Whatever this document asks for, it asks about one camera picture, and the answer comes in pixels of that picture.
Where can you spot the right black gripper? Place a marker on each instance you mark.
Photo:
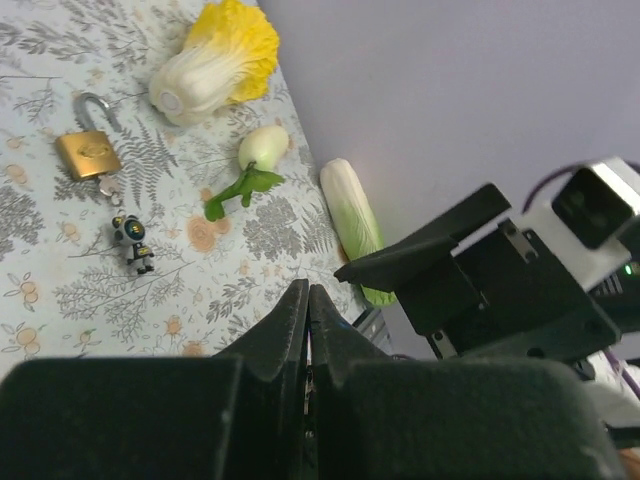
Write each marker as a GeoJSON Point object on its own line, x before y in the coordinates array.
{"type": "Point", "coordinates": [505, 295]}

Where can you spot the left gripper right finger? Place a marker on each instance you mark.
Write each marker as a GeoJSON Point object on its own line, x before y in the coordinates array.
{"type": "Point", "coordinates": [501, 418]}

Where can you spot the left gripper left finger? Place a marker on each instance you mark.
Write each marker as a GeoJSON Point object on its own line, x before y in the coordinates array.
{"type": "Point", "coordinates": [234, 415]}

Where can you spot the black headed key bunch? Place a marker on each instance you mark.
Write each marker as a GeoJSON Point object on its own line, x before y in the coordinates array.
{"type": "Point", "coordinates": [129, 233]}

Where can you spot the small brass padlock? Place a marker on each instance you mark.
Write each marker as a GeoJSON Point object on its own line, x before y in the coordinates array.
{"type": "Point", "coordinates": [89, 153]}

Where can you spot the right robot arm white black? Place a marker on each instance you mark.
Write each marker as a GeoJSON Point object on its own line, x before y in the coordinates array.
{"type": "Point", "coordinates": [611, 384]}

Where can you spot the large green white cabbage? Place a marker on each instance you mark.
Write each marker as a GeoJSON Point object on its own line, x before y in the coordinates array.
{"type": "Point", "coordinates": [352, 216]}

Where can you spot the white radish toy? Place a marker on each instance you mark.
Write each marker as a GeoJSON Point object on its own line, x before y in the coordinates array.
{"type": "Point", "coordinates": [258, 155]}

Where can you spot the floral tablecloth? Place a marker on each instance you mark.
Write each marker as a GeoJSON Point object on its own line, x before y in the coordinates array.
{"type": "Point", "coordinates": [65, 288]}

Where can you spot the yellow napa cabbage toy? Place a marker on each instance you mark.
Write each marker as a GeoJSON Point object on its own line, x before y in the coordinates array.
{"type": "Point", "coordinates": [227, 58]}

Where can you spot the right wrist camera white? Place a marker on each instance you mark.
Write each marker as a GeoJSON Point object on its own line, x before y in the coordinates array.
{"type": "Point", "coordinates": [587, 215]}

